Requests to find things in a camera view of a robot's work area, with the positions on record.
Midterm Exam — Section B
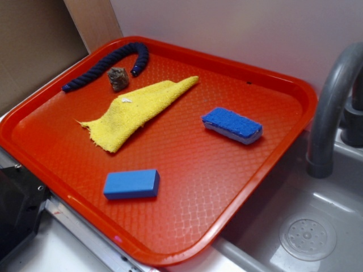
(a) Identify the sink drain strainer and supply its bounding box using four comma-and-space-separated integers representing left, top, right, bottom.
279, 214, 337, 261

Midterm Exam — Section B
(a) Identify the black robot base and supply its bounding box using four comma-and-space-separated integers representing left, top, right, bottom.
1, 164, 49, 264

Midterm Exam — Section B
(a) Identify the red plastic tray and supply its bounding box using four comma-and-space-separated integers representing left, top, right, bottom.
1, 37, 317, 267

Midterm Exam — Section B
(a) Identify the dark blue rope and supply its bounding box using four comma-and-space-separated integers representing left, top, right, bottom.
61, 42, 150, 93

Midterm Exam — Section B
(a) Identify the yellow cloth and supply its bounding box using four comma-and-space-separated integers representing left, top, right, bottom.
79, 76, 199, 153

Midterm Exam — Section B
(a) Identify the grey plastic faucet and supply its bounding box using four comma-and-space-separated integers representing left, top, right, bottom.
306, 42, 362, 179

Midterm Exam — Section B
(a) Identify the blue scrub sponge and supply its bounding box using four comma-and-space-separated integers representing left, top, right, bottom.
201, 107, 263, 145

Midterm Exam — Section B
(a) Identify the grey sink basin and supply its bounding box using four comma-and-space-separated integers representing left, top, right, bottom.
214, 133, 362, 271

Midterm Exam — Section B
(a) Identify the blue foam block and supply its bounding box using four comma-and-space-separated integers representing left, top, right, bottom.
103, 169, 160, 200

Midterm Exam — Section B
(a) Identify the small brown rock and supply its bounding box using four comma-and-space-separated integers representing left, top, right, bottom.
107, 67, 129, 92

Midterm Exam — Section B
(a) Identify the brown cardboard panel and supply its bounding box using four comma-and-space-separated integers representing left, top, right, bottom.
1, 1, 123, 114

